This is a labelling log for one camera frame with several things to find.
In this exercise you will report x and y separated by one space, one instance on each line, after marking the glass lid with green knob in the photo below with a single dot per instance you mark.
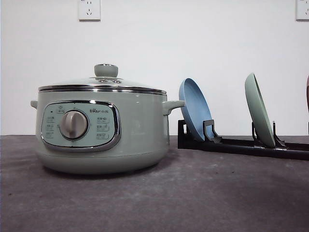
105 80

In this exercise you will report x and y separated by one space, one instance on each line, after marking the green plate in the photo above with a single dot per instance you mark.
259 112

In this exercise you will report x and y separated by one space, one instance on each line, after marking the blue plate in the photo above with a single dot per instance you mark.
197 106

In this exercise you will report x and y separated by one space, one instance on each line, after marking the green electric steamer pot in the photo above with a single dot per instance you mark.
102 132

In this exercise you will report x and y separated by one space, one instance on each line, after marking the black dish rack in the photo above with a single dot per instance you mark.
211 140

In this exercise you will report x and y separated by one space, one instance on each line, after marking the dark red object at edge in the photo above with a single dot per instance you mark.
307 89

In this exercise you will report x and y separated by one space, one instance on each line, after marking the white wall socket left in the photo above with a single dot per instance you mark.
89 11

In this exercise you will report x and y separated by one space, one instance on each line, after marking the white wall socket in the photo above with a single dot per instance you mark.
89 11
301 11

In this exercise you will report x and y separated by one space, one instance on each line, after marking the white wall socket right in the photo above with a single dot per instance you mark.
301 11

